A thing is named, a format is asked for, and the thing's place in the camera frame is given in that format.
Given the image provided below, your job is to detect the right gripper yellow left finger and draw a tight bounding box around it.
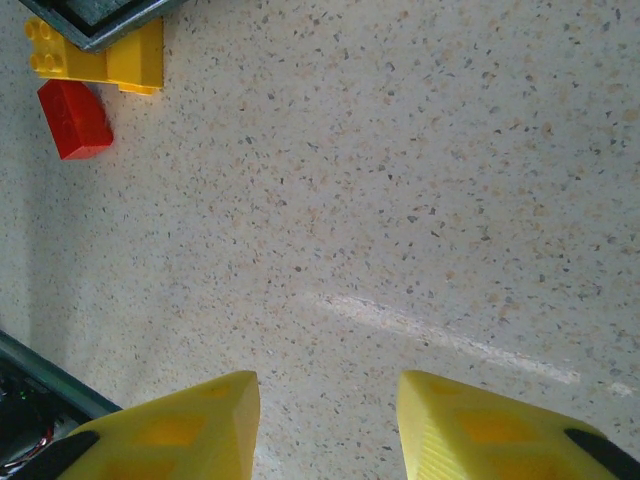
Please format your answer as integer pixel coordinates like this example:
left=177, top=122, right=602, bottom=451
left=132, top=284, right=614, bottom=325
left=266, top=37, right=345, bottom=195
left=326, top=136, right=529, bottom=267
left=54, top=369, right=261, bottom=480

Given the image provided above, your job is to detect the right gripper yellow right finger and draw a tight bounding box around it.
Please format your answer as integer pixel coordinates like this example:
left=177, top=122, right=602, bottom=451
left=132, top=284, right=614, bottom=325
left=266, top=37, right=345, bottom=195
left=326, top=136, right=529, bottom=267
left=397, top=369, right=640, bottom=480

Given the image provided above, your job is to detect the blue table edge strip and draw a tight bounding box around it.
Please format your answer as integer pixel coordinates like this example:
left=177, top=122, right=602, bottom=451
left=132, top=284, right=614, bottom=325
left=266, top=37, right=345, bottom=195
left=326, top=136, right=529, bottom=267
left=0, top=327, right=125, bottom=421

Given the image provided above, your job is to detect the red lego brick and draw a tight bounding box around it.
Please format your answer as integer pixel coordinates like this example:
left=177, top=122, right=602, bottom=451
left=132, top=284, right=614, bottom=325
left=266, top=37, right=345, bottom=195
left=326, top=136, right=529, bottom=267
left=37, top=79, right=115, bottom=162

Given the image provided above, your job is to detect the small yellow lego brick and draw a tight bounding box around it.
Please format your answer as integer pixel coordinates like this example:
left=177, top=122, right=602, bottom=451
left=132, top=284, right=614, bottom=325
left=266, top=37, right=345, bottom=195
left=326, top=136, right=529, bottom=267
left=24, top=16, right=71, bottom=81

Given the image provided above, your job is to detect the black plastic container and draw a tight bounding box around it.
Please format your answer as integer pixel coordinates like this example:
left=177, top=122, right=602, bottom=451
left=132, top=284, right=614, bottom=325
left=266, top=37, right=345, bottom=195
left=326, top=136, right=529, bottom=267
left=17, top=0, right=167, bottom=54

